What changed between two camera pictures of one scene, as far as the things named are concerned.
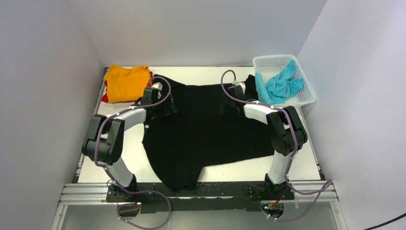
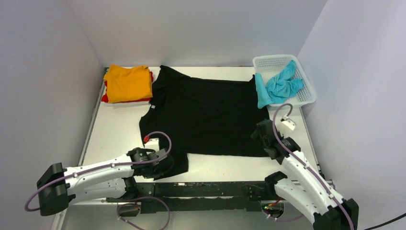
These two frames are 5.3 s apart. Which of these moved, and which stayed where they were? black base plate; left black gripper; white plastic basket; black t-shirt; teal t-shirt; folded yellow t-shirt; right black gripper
Moved: black t-shirt; left black gripper; right black gripper
Stayed: black base plate; white plastic basket; teal t-shirt; folded yellow t-shirt
